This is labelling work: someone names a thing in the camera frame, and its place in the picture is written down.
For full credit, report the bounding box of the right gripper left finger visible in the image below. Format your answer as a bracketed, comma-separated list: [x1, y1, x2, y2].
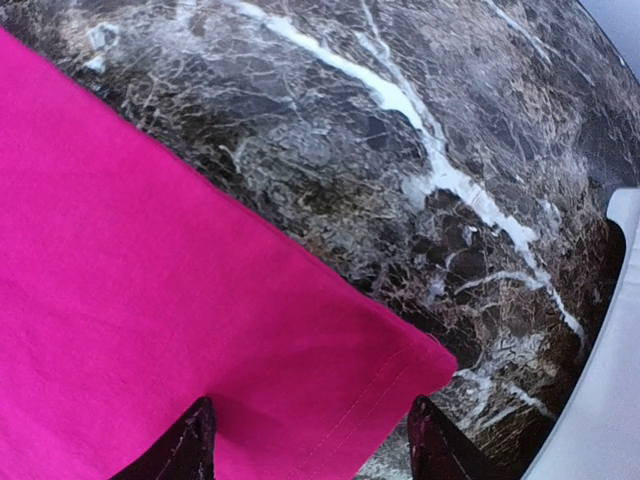
[112, 396, 216, 480]

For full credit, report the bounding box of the red t-shirt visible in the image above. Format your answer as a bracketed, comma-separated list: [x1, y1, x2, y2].
[1, 33, 457, 479]

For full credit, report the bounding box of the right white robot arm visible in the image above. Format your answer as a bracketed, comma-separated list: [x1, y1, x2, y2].
[116, 188, 639, 479]

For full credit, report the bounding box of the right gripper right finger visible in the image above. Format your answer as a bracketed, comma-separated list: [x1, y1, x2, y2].
[407, 395, 510, 480]

